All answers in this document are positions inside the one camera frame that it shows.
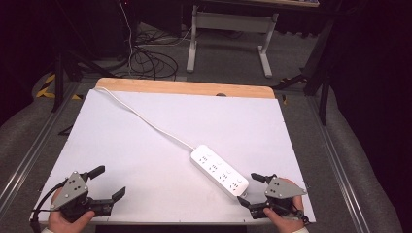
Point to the wooden table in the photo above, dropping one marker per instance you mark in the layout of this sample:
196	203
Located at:
181	86

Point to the metal floor rail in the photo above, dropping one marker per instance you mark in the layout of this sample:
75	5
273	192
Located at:
35	145
335	168

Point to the white power strip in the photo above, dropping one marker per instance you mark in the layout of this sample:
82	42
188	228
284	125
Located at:
219	171

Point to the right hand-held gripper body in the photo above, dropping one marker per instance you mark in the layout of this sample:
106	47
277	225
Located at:
281	190

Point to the white metal desk frame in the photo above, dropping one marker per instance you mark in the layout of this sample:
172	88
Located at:
233	20

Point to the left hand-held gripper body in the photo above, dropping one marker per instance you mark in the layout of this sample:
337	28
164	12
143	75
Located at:
70	189

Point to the yellow black floor tape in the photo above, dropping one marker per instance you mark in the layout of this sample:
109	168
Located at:
48	87

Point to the person's left hand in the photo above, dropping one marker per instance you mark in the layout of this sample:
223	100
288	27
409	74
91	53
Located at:
63	222

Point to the person's right hand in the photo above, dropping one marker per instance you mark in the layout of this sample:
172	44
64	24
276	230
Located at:
282	221

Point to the black tripod stand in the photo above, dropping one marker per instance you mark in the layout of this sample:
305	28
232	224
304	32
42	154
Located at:
319	74
59	74

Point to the white table cover board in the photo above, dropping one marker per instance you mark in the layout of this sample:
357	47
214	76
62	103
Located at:
181	136

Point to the wooden desk top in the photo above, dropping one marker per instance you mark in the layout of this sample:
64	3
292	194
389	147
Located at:
278	2

